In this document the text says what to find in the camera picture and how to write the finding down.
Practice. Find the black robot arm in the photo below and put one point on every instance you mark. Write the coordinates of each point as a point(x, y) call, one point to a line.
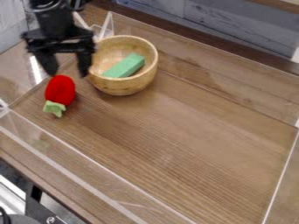
point(76, 4)

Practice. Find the wooden bowl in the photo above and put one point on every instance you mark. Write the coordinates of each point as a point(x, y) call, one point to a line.
point(112, 50)

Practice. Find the red plush strawberry toy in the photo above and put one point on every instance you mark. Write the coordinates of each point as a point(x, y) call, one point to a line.
point(58, 94)

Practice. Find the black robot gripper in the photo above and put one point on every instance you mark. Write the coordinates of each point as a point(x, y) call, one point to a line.
point(58, 36)

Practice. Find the clear acrylic tray wall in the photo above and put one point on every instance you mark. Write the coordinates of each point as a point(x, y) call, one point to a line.
point(78, 182)

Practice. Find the black table leg bracket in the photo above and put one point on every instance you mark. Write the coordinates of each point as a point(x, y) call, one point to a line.
point(36, 213)

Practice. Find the clear acrylic corner bracket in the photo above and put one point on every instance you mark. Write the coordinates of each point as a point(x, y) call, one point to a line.
point(101, 31)

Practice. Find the green rectangular block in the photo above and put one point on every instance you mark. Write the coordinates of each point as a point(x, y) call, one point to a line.
point(125, 67)

